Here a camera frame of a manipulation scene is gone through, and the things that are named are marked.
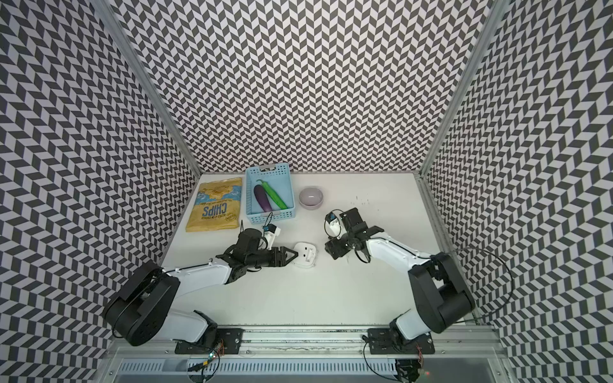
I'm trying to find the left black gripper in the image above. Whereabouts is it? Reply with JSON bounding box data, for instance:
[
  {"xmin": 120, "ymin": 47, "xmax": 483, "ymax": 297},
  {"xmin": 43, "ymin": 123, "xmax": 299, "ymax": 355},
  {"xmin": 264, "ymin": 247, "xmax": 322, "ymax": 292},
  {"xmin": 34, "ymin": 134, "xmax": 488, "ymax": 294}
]
[{"xmin": 246, "ymin": 246, "xmax": 298, "ymax": 268}]

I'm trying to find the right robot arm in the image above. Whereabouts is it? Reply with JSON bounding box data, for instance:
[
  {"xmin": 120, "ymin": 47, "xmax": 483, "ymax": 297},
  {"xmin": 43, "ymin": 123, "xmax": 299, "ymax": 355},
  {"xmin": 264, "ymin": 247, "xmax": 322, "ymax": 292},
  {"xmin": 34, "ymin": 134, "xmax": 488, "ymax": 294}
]
[{"xmin": 323, "ymin": 208, "xmax": 476, "ymax": 343}]

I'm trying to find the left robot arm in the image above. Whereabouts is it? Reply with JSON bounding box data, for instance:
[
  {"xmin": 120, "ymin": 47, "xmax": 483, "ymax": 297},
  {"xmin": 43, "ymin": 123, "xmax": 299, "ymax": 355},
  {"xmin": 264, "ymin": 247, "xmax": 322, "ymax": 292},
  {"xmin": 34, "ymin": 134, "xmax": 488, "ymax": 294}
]
[{"xmin": 102, "ymin": 228, "xmax": 299, "ymax": 349}]

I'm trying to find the purple toy eggplant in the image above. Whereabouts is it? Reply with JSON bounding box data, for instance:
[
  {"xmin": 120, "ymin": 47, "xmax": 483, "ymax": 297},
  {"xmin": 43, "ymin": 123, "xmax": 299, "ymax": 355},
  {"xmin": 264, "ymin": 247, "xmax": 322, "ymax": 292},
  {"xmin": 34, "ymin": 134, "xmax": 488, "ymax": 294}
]
[{"xmin": 253, "ymin": 184, "xmax": 273, "ymax": 212}]

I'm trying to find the lilac ceramic bowl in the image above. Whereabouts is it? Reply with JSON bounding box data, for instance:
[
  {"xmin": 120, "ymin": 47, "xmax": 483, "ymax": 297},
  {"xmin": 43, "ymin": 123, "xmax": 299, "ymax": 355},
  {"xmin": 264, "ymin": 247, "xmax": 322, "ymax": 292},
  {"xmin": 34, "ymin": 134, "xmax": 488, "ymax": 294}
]
[{"xmin": 299, "ymin": 187, "xmax": 324, "ymax": 210}]

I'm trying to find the green toy cucumber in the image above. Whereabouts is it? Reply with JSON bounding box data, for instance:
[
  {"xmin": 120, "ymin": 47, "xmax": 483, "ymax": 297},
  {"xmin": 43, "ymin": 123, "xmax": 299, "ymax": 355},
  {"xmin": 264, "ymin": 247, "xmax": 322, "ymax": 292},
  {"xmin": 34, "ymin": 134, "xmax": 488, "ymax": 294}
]
[{"xmin": 258, "ymin": 180, "xmax": 287, "ymax": 210}]

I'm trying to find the light blue plastic basket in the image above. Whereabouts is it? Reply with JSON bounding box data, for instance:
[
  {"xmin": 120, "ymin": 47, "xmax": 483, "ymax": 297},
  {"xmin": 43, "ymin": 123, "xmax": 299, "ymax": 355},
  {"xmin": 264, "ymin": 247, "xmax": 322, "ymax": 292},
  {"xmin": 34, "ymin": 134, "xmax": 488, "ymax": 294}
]
[{"xmin": 245, "ymin": 163, "xmax": 295, "ymax": 224}]

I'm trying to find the yellow chips bag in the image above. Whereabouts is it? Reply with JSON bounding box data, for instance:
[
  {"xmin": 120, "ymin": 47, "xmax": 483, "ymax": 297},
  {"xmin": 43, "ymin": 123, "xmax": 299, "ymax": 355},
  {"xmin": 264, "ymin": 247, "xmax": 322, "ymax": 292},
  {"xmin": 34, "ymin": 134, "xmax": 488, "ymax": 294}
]
[{"xmin": 185, "ymin": 177, "xmax": 243, "ymax": 232}]

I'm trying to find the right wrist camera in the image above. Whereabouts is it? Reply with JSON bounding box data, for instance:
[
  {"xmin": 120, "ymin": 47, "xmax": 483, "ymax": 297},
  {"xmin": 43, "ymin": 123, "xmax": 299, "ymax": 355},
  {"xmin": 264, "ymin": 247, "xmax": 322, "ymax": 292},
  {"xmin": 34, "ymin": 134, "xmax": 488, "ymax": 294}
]
[{"xmin": 324, "ymin": 212, "xmax": 343, "ymax": 238}]

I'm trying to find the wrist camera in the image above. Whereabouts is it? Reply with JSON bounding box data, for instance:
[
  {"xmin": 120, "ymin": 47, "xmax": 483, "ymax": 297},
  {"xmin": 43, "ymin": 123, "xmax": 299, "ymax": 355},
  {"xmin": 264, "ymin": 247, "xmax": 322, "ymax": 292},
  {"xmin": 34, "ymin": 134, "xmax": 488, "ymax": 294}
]
[
  {"xmin": 324, "ymin": 212, "xmax": 343, "ymax": 238},
  {"xmin": 263, "ymin": 223, "xmax": 281, "ymax": 250}
]

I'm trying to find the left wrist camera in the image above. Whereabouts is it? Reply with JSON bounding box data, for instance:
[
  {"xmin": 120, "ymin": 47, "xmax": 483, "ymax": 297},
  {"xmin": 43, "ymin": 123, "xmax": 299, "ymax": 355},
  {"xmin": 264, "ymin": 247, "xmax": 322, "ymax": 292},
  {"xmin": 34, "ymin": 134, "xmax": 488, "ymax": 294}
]
[{"xmin": 263, "ymin": 223, "xmax": 281, "ymax": 250}]

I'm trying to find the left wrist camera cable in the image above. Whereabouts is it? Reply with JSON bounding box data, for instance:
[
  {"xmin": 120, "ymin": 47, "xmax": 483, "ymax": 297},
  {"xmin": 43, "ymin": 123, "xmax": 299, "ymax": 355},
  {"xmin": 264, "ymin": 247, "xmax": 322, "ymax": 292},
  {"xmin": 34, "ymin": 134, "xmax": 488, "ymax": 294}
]
[{"xmin": 238, "ymin": 210, "xmax": 276, "ymax": 240}]

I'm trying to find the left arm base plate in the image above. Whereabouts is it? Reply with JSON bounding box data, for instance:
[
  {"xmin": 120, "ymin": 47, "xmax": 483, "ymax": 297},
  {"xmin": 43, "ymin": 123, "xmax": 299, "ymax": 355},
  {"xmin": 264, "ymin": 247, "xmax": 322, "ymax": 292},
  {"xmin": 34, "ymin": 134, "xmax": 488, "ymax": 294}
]
[{"xmin": 175, "ymin": 327, "xmax": 244, "ymax": 356}]

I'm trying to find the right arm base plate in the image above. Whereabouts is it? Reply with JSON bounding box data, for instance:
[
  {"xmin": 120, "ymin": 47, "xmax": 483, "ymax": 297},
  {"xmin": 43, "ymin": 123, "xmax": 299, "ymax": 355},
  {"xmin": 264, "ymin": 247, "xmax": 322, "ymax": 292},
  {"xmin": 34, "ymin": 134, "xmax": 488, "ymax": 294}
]
[{"xmin": 366, "ymin": 328, "xmax": 435, "ymax": 355}]

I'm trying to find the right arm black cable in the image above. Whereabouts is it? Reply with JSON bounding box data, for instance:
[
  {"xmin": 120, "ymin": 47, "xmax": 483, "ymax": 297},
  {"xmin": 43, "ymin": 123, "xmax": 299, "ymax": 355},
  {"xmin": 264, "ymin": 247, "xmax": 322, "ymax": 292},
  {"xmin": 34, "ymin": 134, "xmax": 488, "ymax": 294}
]
[{"xmin": 449, "ymin": 246, "xmax": 516, "ymax": 327}]

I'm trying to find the aluminium front rail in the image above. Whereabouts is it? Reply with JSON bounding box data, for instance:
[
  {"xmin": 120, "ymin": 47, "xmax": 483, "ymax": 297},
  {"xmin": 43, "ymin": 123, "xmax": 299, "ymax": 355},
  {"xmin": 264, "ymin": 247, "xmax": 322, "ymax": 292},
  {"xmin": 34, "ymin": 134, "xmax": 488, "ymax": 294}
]
[{"xmin": 102, "ymin": 325, "xmax": 507, "ymax": 362}]

